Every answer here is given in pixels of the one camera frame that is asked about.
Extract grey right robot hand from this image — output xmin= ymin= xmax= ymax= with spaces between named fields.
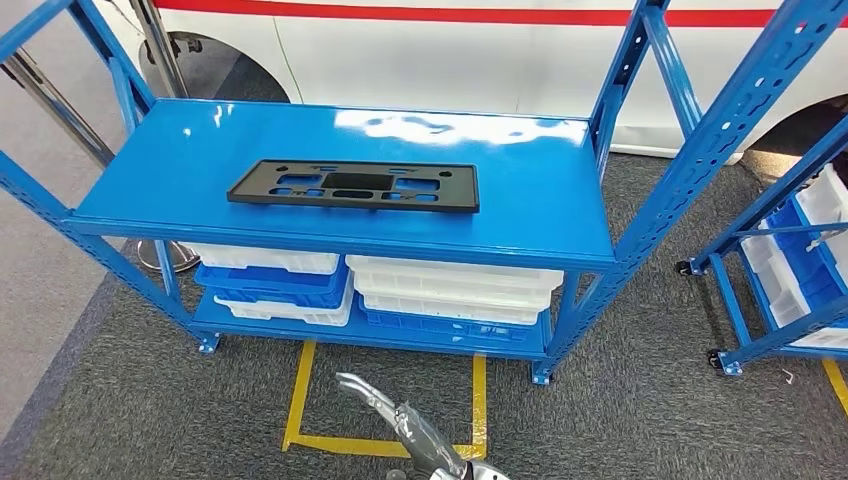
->
xmin=334 ymin=372 xmax=469 ymax=478

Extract black plastic panel part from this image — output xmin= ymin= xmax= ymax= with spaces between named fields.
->
xmin=227 ymin=158 xmax=480 ymax=215

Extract blue steel shelf rack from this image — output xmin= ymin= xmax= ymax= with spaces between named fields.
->
xmin=0 ymin=0 xmax=848 ymax=387
xmin=675 ymin=112 xmax=848 ymax=378

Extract yellow floor tape outline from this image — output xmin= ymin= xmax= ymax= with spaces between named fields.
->
xmin=282 ymin=341 xmax=489 ymax=461
xmin=821 ymin=358 xmax=848 ymax=419

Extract white car with red stripe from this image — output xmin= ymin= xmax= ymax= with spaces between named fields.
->
xmin=92 ymin=0 xmax=848 ymax=167

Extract chrome stanchion post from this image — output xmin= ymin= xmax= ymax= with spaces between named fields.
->
xmin=129 ymin=0 xmax=191 ymax=101
xmin=0 ymin=47 xmax=201 ymax=274

